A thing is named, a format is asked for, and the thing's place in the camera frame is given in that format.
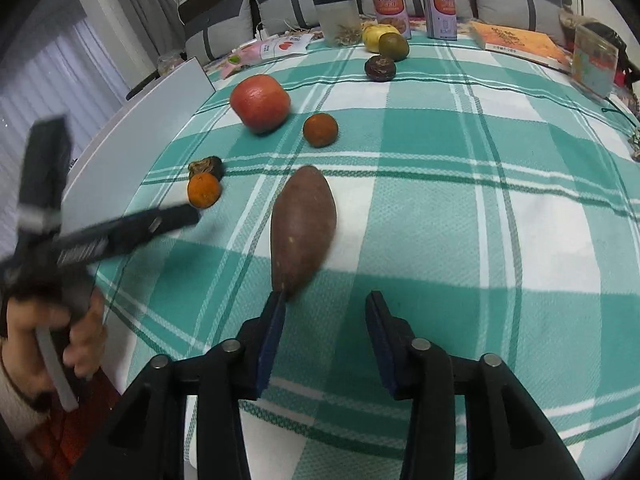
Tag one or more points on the person's left hand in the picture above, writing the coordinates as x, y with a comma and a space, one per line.
42, 342

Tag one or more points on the pink snack packet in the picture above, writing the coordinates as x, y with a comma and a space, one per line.
249, 55

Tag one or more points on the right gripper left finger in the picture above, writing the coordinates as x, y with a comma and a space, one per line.
144, 436

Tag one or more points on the white foam box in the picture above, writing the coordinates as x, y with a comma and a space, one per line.
106, 175

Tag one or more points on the black bag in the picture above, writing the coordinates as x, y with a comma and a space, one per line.
627, 73

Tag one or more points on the dark orange round fruit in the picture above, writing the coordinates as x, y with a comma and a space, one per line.
320, 130

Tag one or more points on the orange book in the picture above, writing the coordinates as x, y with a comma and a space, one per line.
535, 47

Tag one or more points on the yellow lemon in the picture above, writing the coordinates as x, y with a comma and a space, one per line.
372, 34

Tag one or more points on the dark brown passion fruit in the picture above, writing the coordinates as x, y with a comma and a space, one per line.
380, 68

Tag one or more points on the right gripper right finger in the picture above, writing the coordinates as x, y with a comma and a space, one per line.
507, 434

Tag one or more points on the sweet potato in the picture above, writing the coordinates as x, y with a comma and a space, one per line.
303, 224

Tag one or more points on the green orange citrus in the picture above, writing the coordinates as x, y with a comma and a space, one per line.
393, 46

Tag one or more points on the far left grey cushion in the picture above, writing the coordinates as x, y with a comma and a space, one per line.
213, 30

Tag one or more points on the grey curtain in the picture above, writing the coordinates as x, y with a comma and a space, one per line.
157, 26

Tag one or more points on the green white plaid tablecloth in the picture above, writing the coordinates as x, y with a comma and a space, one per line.
488, 198

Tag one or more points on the dark dried fruit half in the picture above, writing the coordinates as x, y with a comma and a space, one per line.
212, 165

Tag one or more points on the small orange tangerine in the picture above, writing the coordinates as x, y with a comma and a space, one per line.
203, 190

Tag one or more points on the red pomegranate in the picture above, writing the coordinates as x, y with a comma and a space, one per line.
261, 103

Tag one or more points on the clear jar black lid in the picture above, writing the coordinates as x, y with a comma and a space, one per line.
339, 22

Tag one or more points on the white heart packet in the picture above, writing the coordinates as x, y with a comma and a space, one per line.
284, 46

